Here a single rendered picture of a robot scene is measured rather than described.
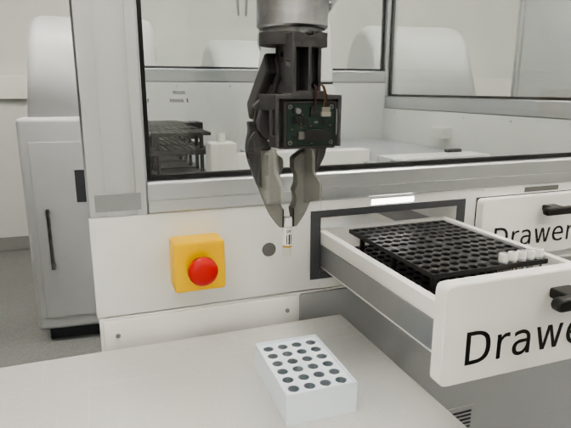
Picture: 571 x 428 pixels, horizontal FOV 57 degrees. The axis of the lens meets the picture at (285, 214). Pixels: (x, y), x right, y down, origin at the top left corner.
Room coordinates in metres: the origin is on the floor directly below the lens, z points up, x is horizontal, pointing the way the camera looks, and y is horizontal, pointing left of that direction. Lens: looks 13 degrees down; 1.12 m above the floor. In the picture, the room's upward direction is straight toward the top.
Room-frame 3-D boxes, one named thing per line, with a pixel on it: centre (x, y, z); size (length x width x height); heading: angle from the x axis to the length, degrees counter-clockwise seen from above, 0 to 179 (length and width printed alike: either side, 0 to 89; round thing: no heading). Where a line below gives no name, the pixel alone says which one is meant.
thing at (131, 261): (1.31, -0.05, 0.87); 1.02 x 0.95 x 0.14; 110
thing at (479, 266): (0.63, -0.26, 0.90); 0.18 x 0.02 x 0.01; 110
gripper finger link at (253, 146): (0.59, 0.02, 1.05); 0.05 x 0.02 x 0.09; 109
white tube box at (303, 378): (0.57, -0.02, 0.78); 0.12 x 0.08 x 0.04; 19
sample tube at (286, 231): (0.60, 0.00, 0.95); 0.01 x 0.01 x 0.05
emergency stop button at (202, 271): (0.68, 0.11, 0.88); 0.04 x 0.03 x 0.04; 110
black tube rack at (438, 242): (0.72, -0.22, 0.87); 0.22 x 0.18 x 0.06; 20
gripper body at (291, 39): (0.57, -0.01, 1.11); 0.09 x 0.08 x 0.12; 19
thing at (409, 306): (0.73, -0.22, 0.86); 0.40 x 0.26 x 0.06; 20
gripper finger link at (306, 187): (0.58, -0.03, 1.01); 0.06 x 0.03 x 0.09; 19
